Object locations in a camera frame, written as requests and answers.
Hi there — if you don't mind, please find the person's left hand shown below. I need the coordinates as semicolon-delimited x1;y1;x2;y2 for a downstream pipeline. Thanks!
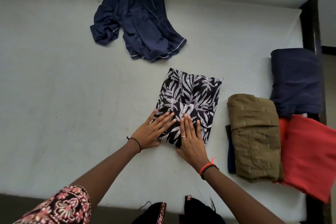
130;109;177;151

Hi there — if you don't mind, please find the dark wooden bed frame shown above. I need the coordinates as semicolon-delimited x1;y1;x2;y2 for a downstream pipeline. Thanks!
299;0;332;224

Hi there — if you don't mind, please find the black wrist thread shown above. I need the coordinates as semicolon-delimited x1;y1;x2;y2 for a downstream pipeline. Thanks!
126;136;142;153

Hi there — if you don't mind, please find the folded olive brown garment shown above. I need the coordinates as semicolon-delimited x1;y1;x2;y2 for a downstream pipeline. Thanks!
227;94;284;183

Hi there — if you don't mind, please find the dark blue folded garment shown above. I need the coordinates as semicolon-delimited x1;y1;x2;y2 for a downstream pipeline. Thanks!
225;125;237;174

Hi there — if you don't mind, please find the black dress with embroidered border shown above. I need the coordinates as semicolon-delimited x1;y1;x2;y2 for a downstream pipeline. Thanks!
131;195;227;224

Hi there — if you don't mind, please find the red floral patterned sleeve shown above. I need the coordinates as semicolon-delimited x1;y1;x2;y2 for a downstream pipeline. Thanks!
13;185;92;224

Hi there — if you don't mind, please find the folded red garment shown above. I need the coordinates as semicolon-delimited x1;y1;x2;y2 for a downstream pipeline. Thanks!
273;114;336;204

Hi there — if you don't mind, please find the black bead bracelet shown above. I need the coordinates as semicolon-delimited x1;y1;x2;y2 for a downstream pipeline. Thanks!
201;164;220;180

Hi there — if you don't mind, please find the crumpled navy blue shirt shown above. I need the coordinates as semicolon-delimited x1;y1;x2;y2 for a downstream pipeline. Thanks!
90;0;187;62

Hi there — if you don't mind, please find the black white leaf print garment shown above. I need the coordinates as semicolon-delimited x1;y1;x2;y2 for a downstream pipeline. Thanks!
155;68;224;148

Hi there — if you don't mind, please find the person's left forearm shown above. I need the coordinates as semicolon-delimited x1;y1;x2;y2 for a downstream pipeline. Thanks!
69;138;141;212

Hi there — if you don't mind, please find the folded navy blue garment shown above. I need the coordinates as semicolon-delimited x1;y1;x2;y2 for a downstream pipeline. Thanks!
269;48;324;118

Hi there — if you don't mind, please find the red wrist thread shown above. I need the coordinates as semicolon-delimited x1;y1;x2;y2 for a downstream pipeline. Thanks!
199;157;217;177

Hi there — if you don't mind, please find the white mattress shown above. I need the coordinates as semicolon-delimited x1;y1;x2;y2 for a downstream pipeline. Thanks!
0;0;308;222

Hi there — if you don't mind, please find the person's right forearm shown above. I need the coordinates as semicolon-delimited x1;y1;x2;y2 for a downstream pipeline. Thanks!
203;167;286;224

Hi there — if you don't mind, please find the person's right hand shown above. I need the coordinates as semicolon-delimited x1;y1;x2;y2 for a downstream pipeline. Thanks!
175;114;212;172

